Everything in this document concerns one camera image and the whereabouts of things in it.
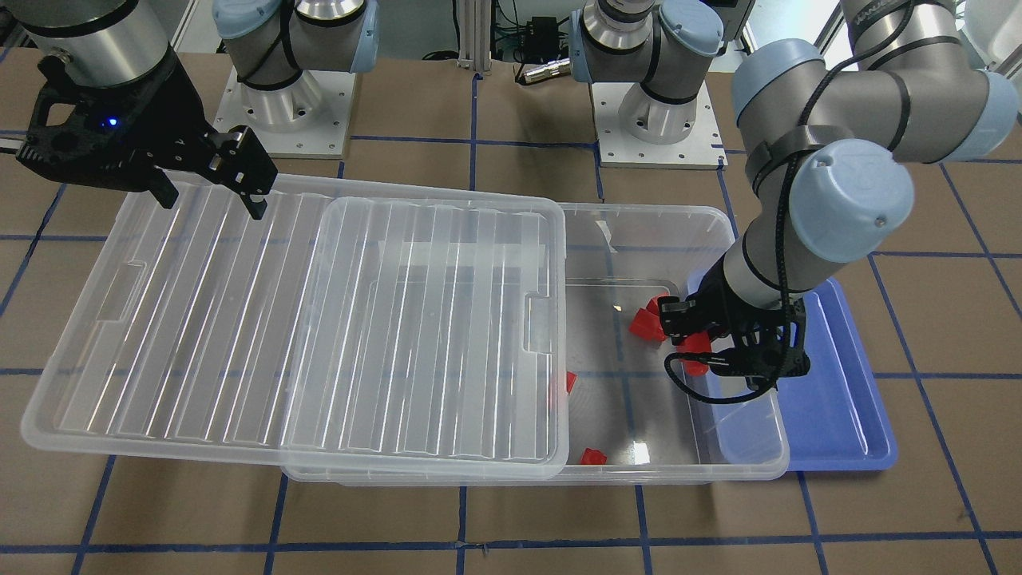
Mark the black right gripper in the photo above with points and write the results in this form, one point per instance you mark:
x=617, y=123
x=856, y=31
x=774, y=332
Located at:
x=165, y=121

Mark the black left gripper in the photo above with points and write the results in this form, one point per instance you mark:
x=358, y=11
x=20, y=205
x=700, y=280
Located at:
x=728, y=306

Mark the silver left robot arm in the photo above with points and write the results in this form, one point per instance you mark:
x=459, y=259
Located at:
x=827, y=150

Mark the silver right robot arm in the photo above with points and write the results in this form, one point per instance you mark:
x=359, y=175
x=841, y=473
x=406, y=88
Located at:
x=271, y=43

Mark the clear plastic storage box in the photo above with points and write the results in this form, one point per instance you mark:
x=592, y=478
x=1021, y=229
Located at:
x=639, y=383

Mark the clear plastic box lid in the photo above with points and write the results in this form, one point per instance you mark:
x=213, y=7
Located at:
x=179, y=343

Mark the blue plastic tray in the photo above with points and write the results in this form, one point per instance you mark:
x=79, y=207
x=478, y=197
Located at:
x=831, y=420

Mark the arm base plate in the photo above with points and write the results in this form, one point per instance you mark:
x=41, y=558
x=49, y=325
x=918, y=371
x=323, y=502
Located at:
x=636, y=132
x=283, y=112

